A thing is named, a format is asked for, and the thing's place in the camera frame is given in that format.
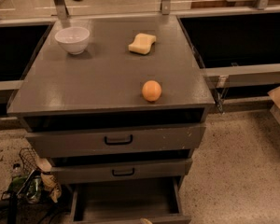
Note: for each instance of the grey bottom drawer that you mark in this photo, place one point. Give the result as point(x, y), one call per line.
point(127, 201)

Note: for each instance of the grey drawer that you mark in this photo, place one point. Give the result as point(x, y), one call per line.
point(127, 201)
point(121, 171)
point(100, 142)

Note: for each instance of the grey middle drawer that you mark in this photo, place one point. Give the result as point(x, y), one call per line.
point(121, 171)

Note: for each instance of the grey top drawer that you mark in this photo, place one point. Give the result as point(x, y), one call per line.
point(100, 142)

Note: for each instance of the grey drawer cabinet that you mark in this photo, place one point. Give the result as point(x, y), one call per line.
point(101, 88)

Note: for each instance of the tan chip bag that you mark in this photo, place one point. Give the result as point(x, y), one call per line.
point(50, 182)

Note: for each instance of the orange fruit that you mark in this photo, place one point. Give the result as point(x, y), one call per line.
point(151, 91)

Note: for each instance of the green snack bag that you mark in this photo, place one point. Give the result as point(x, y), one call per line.
point(26, 187)

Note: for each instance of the plastic water bottle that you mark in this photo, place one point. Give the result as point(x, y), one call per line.
point(16, 171)

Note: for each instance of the yellow sponge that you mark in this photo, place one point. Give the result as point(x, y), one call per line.
point(142, 44)

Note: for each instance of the white bowl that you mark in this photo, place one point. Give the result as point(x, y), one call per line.
point(73, 40)

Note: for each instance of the wire basket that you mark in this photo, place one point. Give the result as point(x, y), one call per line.
point(29, 167)

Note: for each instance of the metal bracket left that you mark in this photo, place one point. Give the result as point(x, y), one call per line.
point(61, 9)

